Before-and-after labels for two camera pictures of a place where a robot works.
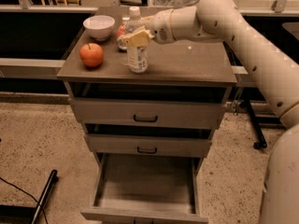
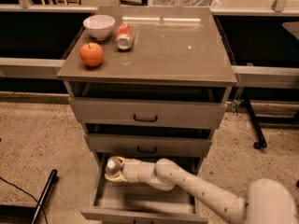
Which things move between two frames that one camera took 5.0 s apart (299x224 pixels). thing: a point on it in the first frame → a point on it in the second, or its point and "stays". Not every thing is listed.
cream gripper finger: (148, 19) → (122, 159)
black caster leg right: (261, 138) stays
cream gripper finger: (139, 38) → (116, 179)
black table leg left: (45, 196) stays
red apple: (92, 54) stays
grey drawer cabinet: (148, 109) stays
